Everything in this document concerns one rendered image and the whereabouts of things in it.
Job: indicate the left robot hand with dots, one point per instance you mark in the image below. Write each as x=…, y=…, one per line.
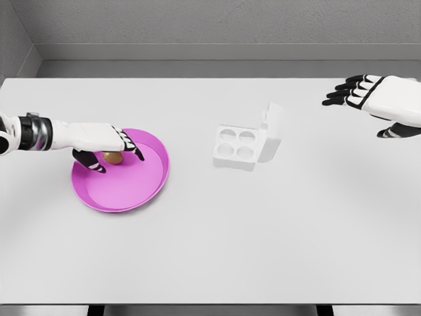
x=98, y=136

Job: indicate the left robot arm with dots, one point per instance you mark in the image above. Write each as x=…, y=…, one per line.
x=31, y=133

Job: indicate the brown egg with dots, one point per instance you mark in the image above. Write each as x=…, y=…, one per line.
x=112, y=157

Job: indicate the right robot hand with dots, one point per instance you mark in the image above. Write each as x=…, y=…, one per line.
x=391, y=98

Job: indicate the pink round plate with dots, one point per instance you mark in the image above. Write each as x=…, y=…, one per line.
x=128, y=184

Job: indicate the white egg box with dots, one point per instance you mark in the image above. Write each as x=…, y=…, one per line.
x=246, y=145

